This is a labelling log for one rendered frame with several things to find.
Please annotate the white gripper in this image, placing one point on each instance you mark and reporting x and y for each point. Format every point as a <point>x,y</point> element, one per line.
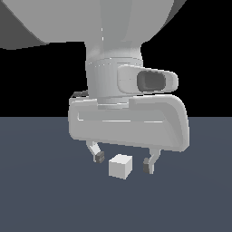
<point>130,123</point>

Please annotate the white cube charger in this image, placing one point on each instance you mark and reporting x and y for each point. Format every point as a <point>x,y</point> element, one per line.
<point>120,166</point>

